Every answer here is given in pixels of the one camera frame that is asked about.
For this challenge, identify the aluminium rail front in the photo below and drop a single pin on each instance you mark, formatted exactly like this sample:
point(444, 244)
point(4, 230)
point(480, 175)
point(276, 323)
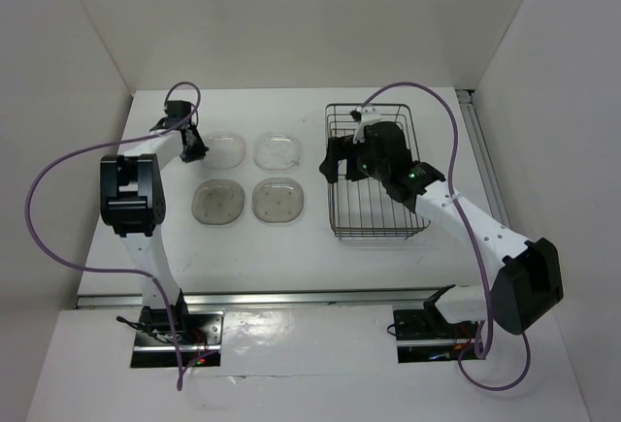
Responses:
point(306, 298)

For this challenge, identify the metal wire dish rack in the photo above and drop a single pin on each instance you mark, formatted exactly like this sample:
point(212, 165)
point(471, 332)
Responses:
point(360, 211)

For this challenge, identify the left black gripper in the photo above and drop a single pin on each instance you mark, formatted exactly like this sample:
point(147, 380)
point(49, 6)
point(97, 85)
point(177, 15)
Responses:
point(198, 152)

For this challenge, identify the smoky plate front right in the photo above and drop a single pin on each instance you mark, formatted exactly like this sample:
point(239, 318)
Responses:
point(277, 200)

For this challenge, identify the clear plate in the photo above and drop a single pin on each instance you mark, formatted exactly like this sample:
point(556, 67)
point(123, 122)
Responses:
point(226, 150)
point(277, 152)

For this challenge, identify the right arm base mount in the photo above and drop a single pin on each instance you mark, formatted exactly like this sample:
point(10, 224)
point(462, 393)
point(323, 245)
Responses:
point(423, 336)

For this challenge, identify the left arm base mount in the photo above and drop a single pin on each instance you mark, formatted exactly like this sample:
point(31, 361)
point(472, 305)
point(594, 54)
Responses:
point(200, 344)

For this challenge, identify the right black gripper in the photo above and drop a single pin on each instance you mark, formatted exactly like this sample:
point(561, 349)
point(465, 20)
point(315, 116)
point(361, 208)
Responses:
point(340, 147)

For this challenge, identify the smoky plate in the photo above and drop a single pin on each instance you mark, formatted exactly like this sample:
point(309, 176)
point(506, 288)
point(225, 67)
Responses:
point(277, 200)
point(218, 202)

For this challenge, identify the aluminium rail right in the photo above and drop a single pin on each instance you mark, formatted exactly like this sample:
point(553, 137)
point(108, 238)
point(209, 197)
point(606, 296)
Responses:
point(482, 155)

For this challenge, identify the smoky plate front left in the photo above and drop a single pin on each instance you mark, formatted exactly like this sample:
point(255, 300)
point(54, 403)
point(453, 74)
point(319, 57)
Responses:
point(218, 202)

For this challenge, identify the aluminium rail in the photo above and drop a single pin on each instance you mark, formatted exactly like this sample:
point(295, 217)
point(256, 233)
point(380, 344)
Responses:
point(482, 155)
point(306, 298)

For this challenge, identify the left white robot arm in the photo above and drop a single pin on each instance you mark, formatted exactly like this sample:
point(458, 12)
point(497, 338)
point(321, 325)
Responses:
point(132, 203)

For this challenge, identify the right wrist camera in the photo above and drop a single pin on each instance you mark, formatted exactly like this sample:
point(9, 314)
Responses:
point(364, 117)

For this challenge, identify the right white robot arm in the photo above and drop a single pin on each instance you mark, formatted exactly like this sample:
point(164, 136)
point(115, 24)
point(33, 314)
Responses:
point(521, 280)

